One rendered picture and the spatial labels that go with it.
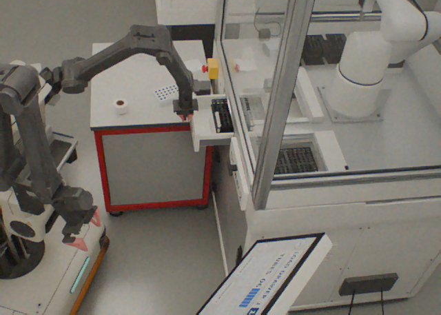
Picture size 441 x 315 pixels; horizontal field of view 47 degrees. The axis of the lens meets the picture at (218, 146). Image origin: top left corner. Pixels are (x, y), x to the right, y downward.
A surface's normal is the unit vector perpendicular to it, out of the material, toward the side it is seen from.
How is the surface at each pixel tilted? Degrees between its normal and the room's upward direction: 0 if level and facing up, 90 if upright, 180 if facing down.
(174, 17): 90
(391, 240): 90
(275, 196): 90
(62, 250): 0
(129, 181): 90
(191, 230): 0
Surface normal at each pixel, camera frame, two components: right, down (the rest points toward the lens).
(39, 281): 0.07, -0.68
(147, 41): 0.44, -0.26
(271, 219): 0.15, 0.73
